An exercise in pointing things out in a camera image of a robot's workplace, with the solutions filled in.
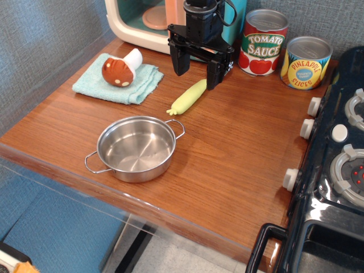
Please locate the tomato sauce can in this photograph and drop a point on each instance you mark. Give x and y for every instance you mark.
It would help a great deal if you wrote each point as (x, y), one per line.
(264, 33)

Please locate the pineapple slices can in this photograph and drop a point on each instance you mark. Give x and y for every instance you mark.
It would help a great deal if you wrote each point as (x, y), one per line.
(305, 62)

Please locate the light blue folded cloth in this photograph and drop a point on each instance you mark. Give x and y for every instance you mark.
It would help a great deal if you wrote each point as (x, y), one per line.
(124, 89)

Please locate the stainless steel pot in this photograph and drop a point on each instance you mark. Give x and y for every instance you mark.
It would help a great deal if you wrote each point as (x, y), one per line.
(136, 149)

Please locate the toy microwave oven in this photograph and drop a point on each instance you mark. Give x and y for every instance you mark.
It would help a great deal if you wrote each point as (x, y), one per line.
(144, 23)

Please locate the yellow toy spoon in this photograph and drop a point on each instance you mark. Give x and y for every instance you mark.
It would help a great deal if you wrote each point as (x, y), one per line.
(188, 98)

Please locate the brown toy mushroom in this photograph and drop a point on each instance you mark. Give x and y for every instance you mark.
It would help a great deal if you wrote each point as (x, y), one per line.
(121, 72)

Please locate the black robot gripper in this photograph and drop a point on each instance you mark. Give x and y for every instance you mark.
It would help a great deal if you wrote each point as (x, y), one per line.
(201, 37)

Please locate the black toy stove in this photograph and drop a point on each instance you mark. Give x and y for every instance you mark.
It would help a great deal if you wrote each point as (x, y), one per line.
(325, 215)

